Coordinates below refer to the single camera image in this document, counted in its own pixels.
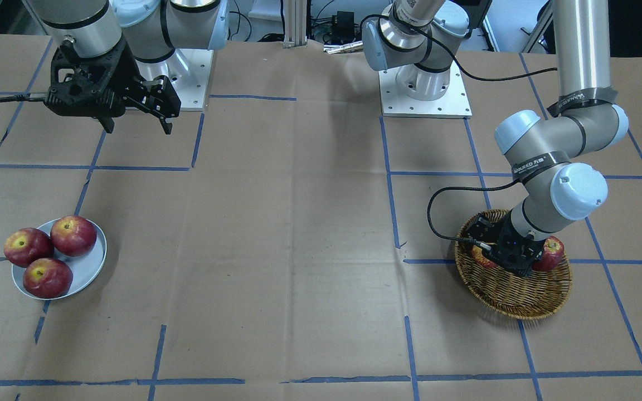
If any red apple plate back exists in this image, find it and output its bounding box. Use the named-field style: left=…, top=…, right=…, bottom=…
left=50, top=216, right=97, bottom=257

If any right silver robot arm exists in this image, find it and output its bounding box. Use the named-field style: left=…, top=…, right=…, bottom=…
left=28, top=1, right=229, bottom=134

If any red apple plate side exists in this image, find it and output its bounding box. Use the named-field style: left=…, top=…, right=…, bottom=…
left=3, top=228, right=55, bottom=268

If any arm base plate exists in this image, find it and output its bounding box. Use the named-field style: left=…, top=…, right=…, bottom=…
left=136, top=48, right=215, bottom=112
left=378, top=62, right=473, bottom=119

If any red apple plate front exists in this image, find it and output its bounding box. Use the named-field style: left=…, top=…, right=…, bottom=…
left=23, top=257, right=73, bottom=299

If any woven wicker basket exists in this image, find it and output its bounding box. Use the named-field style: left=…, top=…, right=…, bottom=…
left=454, top=209, right=573, bottom=320

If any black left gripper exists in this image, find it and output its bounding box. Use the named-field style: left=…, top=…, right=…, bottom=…
left=466, top=215, right=544, bottom=277

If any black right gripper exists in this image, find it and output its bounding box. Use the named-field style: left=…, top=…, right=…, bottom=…
left=44, top=38, right=182, bottom=135

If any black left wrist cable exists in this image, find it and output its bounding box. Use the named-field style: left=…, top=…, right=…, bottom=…
left=427, top=185, right=517, bottom=248

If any dark red basket apple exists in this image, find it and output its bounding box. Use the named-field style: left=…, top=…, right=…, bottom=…
left=532, top=236, right=564, bottom=272

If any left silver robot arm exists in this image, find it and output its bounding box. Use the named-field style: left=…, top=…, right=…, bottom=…
left=360, top=1, right=629, bottom=276

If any light blue plate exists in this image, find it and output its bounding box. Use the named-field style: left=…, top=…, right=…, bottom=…
left=11, top=218, right=108, bottom=301

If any yellow-red apple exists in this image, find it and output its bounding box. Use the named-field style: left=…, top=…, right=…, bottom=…
left=471, top=246, right=499, bottom=269

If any aluminium frame post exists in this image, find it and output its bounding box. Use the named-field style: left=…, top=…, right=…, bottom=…
left=280, top=0, right=310, bottom=49

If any red apple plate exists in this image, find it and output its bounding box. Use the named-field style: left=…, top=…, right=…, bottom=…
left=50, top=216, right=97, bottom=257
left=23, top=257, right=73, bottom=299

